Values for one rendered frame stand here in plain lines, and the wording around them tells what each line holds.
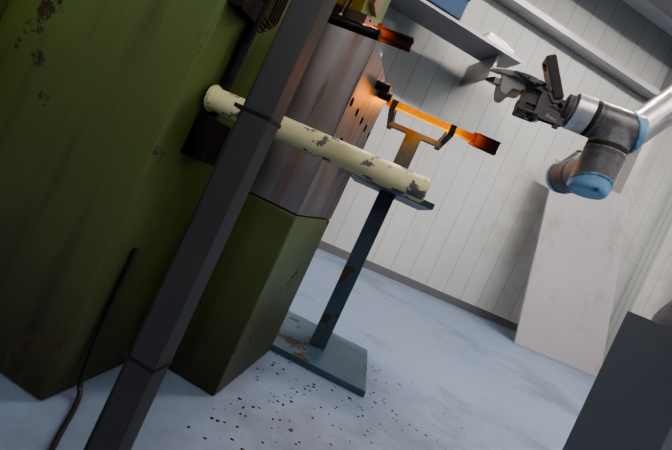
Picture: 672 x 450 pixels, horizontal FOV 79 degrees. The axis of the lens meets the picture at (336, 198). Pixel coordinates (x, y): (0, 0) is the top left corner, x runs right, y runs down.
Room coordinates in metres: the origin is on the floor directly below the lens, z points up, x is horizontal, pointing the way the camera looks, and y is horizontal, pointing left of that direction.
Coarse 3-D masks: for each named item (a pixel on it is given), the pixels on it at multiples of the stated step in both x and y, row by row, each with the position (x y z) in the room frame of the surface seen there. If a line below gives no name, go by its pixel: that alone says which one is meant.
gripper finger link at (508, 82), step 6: (498, 72) 1.01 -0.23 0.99; (504, 72) 1.00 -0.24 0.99; (510, 72) 1.00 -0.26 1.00; (504, 78) 1.01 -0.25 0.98; (510, 78) 1.00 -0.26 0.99; (516, 78) 1.00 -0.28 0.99; (504, 84) 1.01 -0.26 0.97; (510, 84) 1.01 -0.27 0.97; (516, 84) 1.01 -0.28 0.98; (522, 84) 1.01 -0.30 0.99; (504, 90) 1.01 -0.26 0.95; (510, 90) 1.01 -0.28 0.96
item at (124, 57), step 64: (64, 0) 0.78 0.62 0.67; (128, 0) 0.75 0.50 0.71; (192, 0) 0.73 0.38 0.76; (0, 64) 0.79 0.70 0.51; (64, 64) 0.77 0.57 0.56; (128, 64) 0.74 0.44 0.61; (192, 64) 0.72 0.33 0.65; (256, 64) 0.90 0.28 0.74; (0, 128) 0.78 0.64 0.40; (64, 128) 0.75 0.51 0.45; (128, 128) 0.73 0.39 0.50; (0, 192) 0.77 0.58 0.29; (64, 192) 0.74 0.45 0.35; (128, 192) 0.72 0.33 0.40; (192, 192) 0.88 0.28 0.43; (0, 256) 0.76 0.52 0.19; (64, 256) 0.73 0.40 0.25; (128, 256) 0.77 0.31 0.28; (0, 320) 0.74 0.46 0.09; (64, 320) 0.72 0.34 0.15; (128, 320) 0.86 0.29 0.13; (64, 384) 0.75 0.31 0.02
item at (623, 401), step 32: (640, 320) 1.15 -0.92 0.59; (608, 352) 1.20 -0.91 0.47; (640, 352) 1.12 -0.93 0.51; (608, 384) 1.16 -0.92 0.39; (640, 384) 1.08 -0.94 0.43; (608, 416) 1.12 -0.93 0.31; (640, 416) 1.05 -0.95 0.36; (576, 448) 1.16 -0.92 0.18; (608, 448) 1.09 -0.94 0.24; (640, 448) 1.02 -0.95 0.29
